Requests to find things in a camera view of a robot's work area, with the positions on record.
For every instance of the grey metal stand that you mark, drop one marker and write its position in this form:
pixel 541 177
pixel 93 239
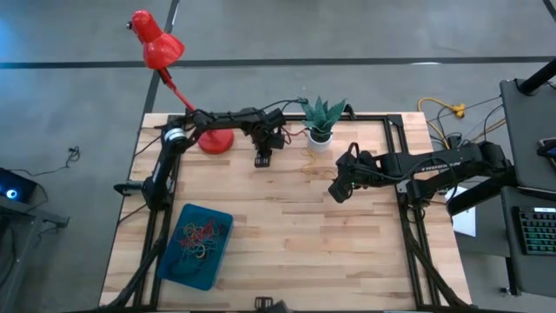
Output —
pixel 39 216

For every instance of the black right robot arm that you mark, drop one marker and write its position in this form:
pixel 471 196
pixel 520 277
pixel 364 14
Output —
pixel 434 167

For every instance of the black device with blue light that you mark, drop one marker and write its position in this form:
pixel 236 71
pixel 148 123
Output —
pixel 24 184

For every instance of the dark grey side table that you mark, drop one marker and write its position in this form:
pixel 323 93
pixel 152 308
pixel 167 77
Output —
pixel 527 130

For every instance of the black backlit keyboard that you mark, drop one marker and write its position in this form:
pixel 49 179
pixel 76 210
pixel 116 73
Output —
pixel 538 232

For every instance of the black power brick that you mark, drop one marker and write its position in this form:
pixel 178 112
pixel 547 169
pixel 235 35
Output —
pixel 455 141

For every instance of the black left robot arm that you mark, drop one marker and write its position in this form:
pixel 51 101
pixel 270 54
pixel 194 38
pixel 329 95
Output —
pixel 163 174

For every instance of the small grey desk foot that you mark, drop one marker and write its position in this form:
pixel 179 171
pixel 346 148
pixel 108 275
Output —
pixel 505 290

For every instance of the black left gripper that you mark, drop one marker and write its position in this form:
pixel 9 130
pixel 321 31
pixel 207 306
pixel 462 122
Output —
pixel 267 139

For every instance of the black diagonal bar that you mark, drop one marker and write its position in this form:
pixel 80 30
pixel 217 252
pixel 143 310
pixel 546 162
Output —
pixel 478 197

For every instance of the red desk lamp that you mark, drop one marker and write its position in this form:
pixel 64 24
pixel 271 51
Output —
pixel 217 141

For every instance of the small black camera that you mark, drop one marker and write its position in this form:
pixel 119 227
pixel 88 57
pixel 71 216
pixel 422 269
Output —
pixel 263 303

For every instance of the dark grey keyboard desk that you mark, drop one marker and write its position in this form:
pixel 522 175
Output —
pixel 527 274

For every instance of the long yellow rubber band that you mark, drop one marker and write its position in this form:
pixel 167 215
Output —
pixel 321 174

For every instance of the white paper sheet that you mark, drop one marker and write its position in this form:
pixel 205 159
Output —
pixel 467 224

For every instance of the teal plastic bin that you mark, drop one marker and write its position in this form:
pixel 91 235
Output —
pixel 208 278

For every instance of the green plant in white pot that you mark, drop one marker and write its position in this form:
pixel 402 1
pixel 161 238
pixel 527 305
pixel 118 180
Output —
pixel 320 145

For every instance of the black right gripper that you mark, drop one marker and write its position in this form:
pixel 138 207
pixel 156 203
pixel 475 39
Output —
pixel 356 171

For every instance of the small black bracket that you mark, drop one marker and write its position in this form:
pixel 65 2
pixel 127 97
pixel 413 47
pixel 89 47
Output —
pixel 349 111

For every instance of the thin red rubber band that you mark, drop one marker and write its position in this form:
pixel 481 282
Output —
pixel 299 134

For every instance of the black pole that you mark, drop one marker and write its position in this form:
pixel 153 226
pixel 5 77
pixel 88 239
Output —
pixel 538 77

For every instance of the large red rubber band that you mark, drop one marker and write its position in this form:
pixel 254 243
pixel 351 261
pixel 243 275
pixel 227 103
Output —
pixel 204 230

